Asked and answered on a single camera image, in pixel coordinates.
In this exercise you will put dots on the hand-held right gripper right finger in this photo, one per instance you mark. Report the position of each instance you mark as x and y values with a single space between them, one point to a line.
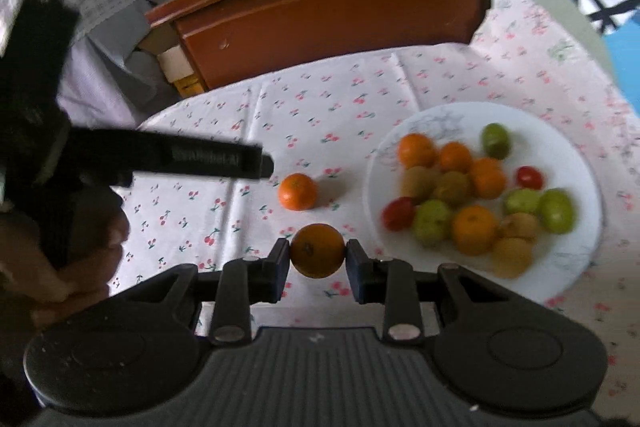
356 279

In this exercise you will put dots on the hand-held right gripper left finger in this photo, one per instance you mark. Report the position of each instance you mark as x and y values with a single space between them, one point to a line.
279 277

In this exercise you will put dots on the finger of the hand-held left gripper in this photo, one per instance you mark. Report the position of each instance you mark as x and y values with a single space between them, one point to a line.
267 166

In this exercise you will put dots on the red cherry tomato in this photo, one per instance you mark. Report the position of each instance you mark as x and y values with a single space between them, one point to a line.
398 213
529 177

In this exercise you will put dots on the large green jujube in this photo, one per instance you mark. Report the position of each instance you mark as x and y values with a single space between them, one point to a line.
556 210

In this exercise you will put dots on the white plate with grey print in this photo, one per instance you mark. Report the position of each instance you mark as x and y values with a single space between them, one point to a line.
575 157

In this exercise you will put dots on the person's left hand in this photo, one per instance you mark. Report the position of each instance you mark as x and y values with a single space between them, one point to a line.
100 257

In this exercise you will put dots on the yellow small box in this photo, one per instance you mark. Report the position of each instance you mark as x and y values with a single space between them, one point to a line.
190 86

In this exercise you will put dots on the lilac cloth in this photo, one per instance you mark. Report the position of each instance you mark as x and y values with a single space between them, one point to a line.
110 77

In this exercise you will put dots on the floral tablecloth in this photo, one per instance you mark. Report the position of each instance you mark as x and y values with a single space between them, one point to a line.
325 97

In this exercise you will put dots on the white small box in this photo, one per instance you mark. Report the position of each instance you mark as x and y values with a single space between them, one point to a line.
176 63

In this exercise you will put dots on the brown cardboard box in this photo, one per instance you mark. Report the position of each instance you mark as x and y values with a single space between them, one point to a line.
157 38

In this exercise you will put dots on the wooden nightstand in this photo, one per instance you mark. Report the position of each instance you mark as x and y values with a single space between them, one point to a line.
325 17

